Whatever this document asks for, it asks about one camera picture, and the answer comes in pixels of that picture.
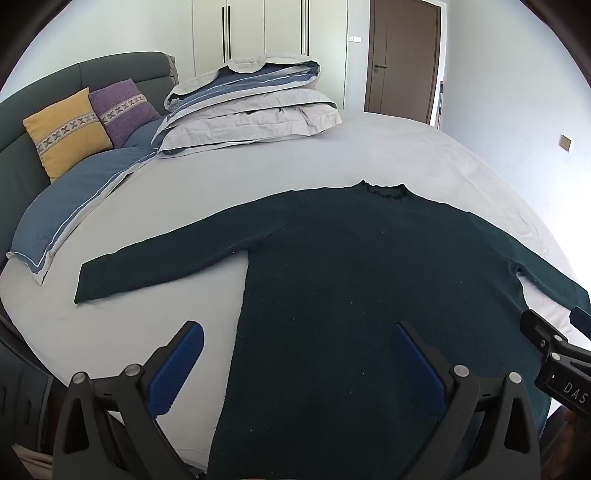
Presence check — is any blue pillow with grey border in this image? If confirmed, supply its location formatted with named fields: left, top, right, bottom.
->
left=7, top=121, right=167, bottom=284

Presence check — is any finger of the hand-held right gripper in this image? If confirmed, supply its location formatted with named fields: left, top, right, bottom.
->
left=520, top=308, right=568, bottom=356
left=570, top=306, right=591, bottom=342

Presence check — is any dark nightstand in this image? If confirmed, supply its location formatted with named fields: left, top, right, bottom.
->
left=0, top=342, right=56, bottom=457

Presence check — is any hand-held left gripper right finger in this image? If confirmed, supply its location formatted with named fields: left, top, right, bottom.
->
left=394, top=320, right=542, bottom=480

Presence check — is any yellow patterned cushion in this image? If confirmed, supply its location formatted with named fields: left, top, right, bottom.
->
left=23, top=88, right=114, bottom=183

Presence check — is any white wardrobe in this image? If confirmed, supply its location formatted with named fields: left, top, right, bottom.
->
left=191, top=0, right=347, bottom=112

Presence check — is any bed with grey sheet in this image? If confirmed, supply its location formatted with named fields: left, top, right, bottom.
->
left=0, top=108, right=583, bottom=467

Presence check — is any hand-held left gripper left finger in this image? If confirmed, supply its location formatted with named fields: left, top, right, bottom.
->
left=52, top=320, right=206, bottom=480

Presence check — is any dark green sweater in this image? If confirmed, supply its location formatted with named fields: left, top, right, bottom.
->
left=74, top=180, right=591, bottom=480

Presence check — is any brown door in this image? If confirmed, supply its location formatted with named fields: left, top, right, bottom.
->
left=365, top=0, right=441, bottom=124

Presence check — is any purple patterned cushion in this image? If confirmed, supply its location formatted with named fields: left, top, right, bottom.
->
left=89, top=78, right=162, bottom=149

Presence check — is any dark green padded headboard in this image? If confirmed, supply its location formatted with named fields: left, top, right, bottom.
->
left=0, top=52, right=180, bottom=268

